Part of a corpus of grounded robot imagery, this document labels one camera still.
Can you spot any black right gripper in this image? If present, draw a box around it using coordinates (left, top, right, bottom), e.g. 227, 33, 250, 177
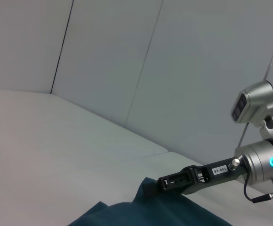
143, 157, 248, 198

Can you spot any blue shirt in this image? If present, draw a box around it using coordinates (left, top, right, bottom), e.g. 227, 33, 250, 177
66, 177, 234, 226

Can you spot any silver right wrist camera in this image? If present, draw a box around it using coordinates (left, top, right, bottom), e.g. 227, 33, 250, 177
231, 80, 273, 142

